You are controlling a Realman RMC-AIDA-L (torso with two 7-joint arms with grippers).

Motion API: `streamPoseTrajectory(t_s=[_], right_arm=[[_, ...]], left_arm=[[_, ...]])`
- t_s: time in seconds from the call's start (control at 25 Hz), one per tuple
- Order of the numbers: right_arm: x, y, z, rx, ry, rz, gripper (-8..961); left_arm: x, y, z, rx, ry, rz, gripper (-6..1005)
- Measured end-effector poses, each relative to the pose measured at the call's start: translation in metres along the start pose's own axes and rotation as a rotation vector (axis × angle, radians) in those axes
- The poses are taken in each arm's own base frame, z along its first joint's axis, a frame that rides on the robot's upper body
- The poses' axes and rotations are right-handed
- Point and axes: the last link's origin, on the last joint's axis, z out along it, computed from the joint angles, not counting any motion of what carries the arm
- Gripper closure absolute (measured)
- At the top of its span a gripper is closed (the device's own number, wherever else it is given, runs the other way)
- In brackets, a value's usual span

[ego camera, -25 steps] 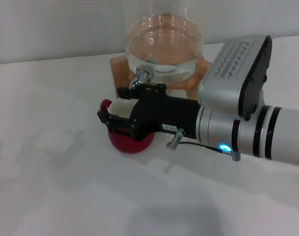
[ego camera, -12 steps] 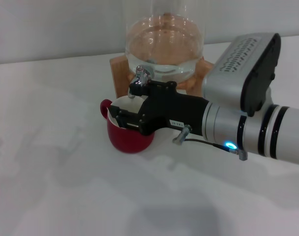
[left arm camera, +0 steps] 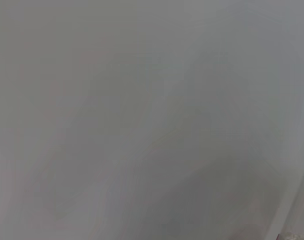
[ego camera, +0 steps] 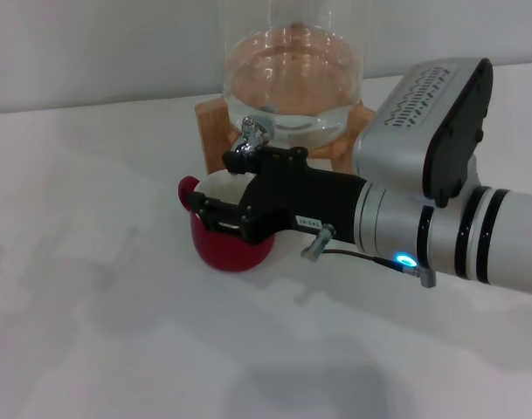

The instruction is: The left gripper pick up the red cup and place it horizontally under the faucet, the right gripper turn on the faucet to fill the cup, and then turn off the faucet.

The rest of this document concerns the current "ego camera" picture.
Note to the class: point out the wooden dispenser stand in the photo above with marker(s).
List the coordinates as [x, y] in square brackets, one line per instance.
[211, 131]

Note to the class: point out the red ceramic cup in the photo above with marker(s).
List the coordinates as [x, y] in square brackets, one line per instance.
[230, 257]

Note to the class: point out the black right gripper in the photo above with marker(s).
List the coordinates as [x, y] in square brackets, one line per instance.
[305, 201]

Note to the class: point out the chrome faucet tap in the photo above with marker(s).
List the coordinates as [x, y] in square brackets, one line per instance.
[251, 128]

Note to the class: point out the glass water dispenser jar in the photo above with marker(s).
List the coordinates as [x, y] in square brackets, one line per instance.
[292, 65]

